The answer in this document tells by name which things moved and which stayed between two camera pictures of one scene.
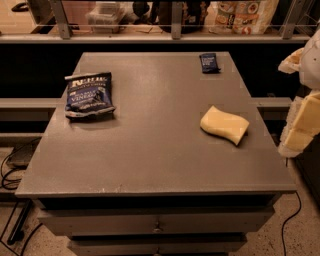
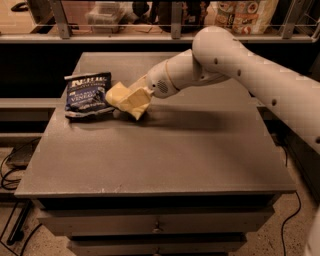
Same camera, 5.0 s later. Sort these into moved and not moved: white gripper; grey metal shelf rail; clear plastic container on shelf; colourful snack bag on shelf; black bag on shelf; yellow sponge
Moved: yellow sponge; white gripper
Not moved: colourful snack bag on shelf; black bag on shelf; clear plastic container on shelf; grey metal shelf rail
